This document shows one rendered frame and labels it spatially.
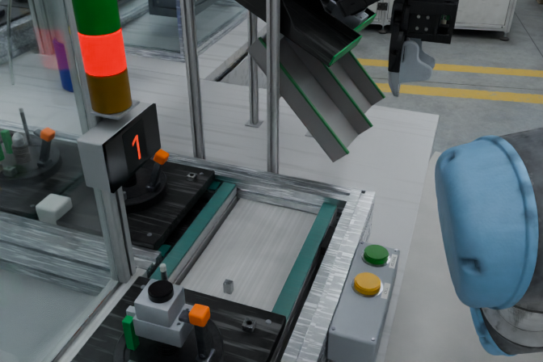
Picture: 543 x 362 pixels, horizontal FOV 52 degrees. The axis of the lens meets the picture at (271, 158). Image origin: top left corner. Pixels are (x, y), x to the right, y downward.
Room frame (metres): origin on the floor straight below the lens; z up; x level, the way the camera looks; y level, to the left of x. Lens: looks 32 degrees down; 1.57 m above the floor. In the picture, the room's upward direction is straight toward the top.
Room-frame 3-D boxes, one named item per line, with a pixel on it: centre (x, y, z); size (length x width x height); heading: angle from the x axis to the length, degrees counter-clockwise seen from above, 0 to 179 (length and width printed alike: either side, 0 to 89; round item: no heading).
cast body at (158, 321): (0.49, 0.14, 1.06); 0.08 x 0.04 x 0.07; 72
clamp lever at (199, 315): (0.47, 0.09, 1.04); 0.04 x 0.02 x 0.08; 70
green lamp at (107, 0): (0.64, 0.20, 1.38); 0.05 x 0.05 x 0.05
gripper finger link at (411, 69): (0.73, -0.20, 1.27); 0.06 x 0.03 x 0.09; 70
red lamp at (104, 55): (0.64, 0.20, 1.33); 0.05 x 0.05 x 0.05
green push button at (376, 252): (0.69, -0.17, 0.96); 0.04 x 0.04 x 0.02
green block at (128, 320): (0.49, 0.18, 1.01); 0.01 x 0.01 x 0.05; 70
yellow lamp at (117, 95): (0.64, 0.20, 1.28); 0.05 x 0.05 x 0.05
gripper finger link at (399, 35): (0.74, -0.17, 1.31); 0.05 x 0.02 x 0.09; 160
